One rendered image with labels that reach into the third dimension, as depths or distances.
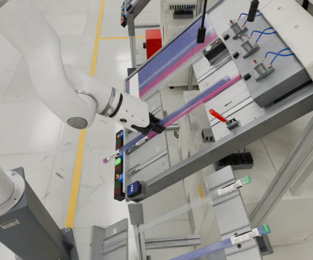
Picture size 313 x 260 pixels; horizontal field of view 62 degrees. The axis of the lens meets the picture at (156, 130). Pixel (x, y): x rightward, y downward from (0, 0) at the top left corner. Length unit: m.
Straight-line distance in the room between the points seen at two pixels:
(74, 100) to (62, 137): 1.60
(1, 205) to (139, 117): 0.61
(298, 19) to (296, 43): 0.08
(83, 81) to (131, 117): 0.15
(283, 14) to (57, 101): 0.63
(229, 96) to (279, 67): 0.18
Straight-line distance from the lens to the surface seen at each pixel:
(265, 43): 0.83
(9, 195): 1.09
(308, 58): 0.70
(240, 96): 0.83
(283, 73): 0.73
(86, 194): 1.83
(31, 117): 2.45
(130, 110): 0.72
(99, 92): 0.68
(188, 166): 0.82
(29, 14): 0.60
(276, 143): 1.34
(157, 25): 2.89
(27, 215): 1.14
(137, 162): 0.99
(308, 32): 0.76
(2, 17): 0.59
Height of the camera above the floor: 1.56
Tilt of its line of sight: 48 degrees down
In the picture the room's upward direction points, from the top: straight up
